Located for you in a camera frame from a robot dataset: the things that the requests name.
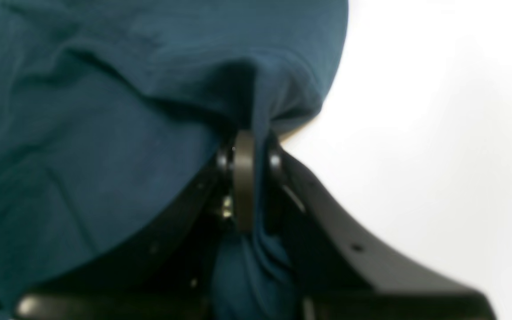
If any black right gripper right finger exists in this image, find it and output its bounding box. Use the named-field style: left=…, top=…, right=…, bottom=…
left=268, top=136, right=496, bottom=320

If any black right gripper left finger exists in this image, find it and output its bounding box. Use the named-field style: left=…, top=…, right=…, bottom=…
left=14, top=130, right=255, bottom=320

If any navy blue T-shirt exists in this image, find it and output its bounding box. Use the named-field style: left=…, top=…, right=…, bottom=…
left=0, top=0, right=349, bottom=320

